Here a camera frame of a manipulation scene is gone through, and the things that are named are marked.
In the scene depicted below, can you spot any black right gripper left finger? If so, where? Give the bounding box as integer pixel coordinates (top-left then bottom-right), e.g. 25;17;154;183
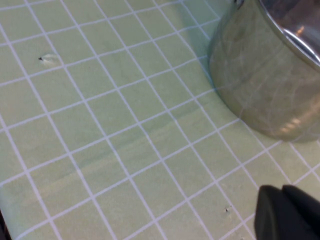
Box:
254;184;291;240

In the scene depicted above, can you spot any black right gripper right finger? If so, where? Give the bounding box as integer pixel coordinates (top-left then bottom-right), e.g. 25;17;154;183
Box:
281;184;320;240

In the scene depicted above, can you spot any stainless steel pot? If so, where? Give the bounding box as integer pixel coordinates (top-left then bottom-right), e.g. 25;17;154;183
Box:
208;0;320;144

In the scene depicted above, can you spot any green grid table mat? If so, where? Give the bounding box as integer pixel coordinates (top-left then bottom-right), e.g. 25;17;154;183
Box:
0;0;320;240

